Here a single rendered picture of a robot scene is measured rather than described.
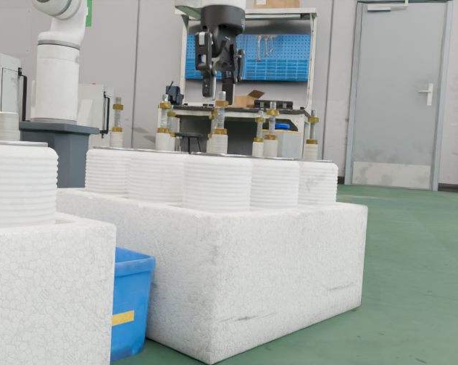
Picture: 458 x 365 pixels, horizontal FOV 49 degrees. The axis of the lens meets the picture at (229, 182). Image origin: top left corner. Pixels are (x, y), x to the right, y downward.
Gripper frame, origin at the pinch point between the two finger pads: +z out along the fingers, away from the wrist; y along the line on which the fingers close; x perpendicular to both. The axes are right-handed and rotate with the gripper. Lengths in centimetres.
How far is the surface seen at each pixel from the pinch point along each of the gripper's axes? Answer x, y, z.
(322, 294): -20.0, 0.7, 31.0
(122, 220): 4.2, -19.1, 20.2
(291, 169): -15.5, -4.8, 11.7
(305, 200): -15.2, 3.9, 16.8
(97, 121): 261, 269, -14
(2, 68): 230, 144, -37
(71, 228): -8.0, -42.1, 17.5
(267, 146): -11.1, -4.1, 8.4
